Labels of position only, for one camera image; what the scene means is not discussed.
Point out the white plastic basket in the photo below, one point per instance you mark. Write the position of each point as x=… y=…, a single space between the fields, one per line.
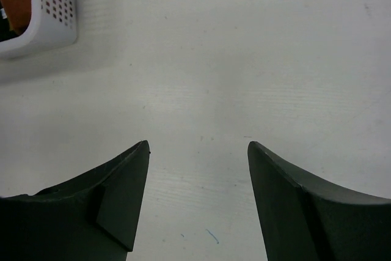
x=53 y=24

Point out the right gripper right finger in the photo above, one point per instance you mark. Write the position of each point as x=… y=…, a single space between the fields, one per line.
x=305 y=217

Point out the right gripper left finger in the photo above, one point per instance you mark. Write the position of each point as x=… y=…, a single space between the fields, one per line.
x=93 y=216

